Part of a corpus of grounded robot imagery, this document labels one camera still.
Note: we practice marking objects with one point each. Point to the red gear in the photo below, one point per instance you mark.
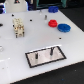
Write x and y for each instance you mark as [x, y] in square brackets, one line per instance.
[52, 23]

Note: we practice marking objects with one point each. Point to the large blue gear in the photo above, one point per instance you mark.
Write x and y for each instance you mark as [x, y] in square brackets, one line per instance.
[64, 27]

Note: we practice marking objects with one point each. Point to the right metal peg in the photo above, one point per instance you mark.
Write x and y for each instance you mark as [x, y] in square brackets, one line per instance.
[51, 51]

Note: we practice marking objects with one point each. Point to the small dark blue gear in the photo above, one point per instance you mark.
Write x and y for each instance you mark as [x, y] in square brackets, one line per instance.
[53, 9]

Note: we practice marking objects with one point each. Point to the beige connector block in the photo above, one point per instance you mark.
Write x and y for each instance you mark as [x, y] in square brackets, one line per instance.
[18, 27]

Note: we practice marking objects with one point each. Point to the black framed peg base plate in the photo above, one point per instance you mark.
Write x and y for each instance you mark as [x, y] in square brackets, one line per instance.
[44, 56]

